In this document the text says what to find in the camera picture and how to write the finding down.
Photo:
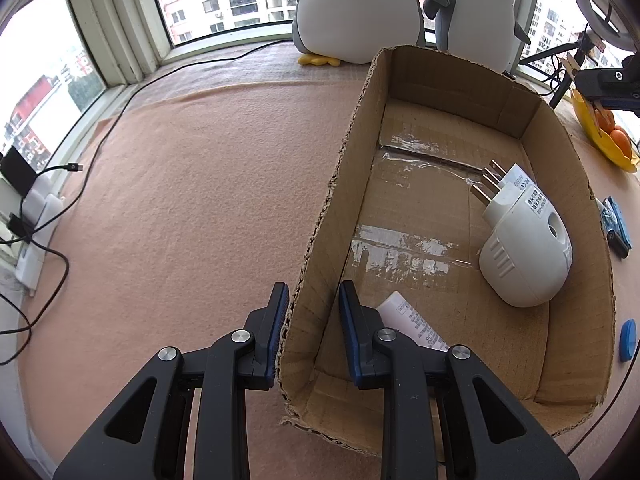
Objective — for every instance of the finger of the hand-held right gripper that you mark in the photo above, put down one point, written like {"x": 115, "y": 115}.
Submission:
{"x": 607, "y": 82}

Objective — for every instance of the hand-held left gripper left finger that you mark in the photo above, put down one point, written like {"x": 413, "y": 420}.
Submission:
{"x": 280, "y": 320}

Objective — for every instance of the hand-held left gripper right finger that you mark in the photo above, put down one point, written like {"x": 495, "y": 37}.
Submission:
{"x": 347, "y": 320}

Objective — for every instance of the wooden clothespin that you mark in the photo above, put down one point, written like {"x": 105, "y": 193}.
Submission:
{"x": 570, "y": 64}

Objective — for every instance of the white tube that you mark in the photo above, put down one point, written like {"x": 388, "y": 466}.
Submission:
{"x": 405, "y": 312}

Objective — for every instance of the white charger plug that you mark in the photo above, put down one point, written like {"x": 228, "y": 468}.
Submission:
{"x": 517, "y": 176}

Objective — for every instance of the brown cardboard box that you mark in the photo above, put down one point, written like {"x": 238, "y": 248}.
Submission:
{"x": 425, "y": 200}

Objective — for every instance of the white plug-in device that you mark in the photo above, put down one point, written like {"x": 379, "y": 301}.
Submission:
{"x": 525, "y": 260}

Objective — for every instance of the blue round lid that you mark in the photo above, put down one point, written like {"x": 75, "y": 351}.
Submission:
{"x": 627, "y": 340}

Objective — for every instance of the yellow bowl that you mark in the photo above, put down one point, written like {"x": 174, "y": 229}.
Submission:
{"x": 607, "y": 147}

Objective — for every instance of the blue toy car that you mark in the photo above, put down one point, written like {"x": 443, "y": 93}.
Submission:
{"x": 617, "y": 225}

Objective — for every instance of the small penguin plush toy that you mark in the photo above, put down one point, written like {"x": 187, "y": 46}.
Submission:
{"x": 475, "y": 15}

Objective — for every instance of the peach felt mat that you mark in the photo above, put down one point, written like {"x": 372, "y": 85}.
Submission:
{"x": 200, "y": 185}

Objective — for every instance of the white power strip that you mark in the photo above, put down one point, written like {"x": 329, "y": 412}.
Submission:
{"x": 47, "y": 210}

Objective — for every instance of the large penguin plush toy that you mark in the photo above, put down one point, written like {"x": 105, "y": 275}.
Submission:
{"x": 360, "y": 5}

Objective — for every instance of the black power adapter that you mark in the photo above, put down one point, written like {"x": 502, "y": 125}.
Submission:
{"x": 17, "y": 172}

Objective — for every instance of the white window frame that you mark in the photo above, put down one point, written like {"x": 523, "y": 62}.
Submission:
{"x": 115, "y": 20}

